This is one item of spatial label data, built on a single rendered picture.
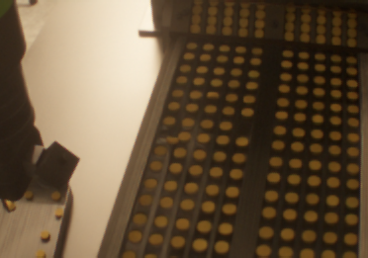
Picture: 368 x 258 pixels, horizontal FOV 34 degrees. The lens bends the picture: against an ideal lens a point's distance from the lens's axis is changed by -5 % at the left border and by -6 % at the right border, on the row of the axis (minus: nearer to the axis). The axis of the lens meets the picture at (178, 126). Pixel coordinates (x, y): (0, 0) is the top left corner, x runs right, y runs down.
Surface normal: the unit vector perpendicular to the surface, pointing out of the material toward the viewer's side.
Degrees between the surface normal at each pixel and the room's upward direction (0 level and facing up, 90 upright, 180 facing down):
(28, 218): 0
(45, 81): 0
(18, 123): 90
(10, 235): 0
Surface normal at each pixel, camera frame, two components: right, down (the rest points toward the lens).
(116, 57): -0.07, -0.72
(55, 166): 0.59, -0.44
